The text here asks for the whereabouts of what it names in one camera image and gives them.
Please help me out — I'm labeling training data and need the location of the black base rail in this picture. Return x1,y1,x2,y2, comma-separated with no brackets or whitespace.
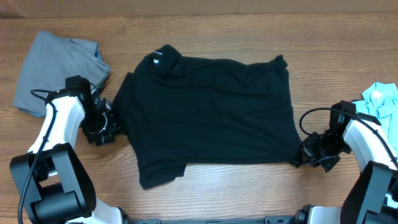
129,215,296,224

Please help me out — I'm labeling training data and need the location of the grey folded shirt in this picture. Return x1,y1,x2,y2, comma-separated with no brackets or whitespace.
13,31,111,117

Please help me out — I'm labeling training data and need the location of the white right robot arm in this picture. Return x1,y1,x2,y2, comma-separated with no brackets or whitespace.
289,101,397,224

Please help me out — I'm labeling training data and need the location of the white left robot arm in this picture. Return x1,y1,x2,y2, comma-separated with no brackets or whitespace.
10,75,130,224

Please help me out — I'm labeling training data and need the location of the light blue shirt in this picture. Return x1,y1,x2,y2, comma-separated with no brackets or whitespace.
354,82,397,152

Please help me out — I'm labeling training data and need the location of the black polo shirt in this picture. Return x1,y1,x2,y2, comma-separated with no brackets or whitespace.
112,45,301,189

